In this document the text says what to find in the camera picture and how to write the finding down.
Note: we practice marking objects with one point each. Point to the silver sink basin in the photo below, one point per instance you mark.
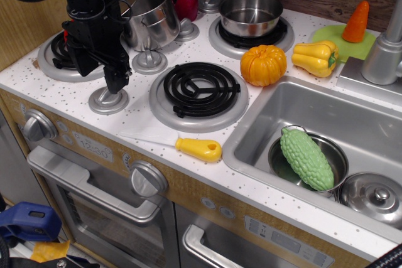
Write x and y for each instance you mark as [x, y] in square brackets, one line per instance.
[368, 134]

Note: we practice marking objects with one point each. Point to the silver stove knob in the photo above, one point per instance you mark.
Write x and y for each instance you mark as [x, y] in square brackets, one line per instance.
[188, 31]
[209, 6]
[149, 62]
[105, 103]

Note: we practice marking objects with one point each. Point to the red toy under gripper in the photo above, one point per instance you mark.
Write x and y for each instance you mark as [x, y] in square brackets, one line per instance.
[65, 36]

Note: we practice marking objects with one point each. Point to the green round plate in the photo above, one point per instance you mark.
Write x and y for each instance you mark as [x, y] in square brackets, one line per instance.
[346, 49]

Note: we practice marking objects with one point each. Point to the yellow cloth scrap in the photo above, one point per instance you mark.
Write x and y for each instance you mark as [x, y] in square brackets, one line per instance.
[46, 251]

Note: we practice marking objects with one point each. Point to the dark red toy vegetable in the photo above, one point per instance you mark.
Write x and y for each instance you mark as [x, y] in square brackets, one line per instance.
[186, 9]

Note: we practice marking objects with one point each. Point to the green toy bitter gourd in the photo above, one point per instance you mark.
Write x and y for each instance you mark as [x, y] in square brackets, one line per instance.
[306, 159]

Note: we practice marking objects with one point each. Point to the black coil burner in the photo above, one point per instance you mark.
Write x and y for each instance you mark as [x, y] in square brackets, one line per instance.
[278, 34]
[62, 58]
[200, 89]

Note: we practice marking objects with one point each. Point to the yellow toy bell pepper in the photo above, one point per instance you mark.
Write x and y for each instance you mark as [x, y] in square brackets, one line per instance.
[319, 58]

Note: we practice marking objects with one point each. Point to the silver back stove knob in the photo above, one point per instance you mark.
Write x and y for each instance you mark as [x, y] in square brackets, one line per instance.
[209, 6]

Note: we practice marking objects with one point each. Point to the yellow handled toy knife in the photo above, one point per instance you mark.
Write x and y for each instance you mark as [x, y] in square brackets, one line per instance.
[203, 149]

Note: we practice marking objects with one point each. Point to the orange toy carrot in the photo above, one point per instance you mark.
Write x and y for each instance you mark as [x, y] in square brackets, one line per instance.
[355, 28]

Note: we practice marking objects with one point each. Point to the steel saucepan on burner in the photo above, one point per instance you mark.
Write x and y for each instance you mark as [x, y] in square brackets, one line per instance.
[250, 18]

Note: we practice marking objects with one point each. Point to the silver oven door handle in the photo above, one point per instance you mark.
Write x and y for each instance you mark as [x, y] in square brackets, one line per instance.
[75, 178]

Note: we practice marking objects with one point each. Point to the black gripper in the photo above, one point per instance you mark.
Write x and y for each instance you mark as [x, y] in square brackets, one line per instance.
[93, 38]

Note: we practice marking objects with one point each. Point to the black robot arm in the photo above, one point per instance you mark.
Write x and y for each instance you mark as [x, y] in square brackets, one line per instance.
[93, 38]

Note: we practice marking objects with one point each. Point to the small steel pot in sink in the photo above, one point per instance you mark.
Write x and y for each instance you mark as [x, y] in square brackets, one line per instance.
[334, 154]

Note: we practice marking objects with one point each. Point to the black front coil burner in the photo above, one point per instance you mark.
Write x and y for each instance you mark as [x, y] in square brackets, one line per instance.
[200, 89]

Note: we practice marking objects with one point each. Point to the black back coil burner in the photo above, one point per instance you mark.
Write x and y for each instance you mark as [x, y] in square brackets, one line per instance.
[278, 34]

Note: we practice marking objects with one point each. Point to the silver faucet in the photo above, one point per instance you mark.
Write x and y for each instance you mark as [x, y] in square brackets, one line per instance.
[382, 65]

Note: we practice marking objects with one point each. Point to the silver dishwasher door handle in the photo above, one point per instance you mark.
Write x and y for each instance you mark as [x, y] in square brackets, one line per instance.
[192, 242]

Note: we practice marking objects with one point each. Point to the steel lid in sink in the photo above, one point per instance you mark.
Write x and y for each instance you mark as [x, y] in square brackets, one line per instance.
[373, 195]

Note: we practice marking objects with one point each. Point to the silver oven dial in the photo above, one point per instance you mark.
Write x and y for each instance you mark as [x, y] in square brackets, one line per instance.
[146, 180]
[38, 126]

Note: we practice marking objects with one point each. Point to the black left coil burner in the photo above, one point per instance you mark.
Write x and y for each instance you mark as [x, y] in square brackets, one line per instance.
[62, 58]

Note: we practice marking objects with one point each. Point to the silver left oven dial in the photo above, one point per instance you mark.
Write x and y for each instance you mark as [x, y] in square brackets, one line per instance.
[38, 126]

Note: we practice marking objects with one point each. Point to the orange toy pumpkin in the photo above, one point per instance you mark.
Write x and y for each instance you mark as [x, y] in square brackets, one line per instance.
[263, 65]

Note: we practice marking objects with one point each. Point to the silver right oven dial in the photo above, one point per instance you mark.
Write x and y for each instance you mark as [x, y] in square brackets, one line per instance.
[146, 180]

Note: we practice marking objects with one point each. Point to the tall steel pot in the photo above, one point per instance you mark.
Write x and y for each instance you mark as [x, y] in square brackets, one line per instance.
[153, 25]

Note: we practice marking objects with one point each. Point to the blue clamp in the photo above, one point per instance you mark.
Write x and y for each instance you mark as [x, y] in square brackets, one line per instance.
[30, 222]

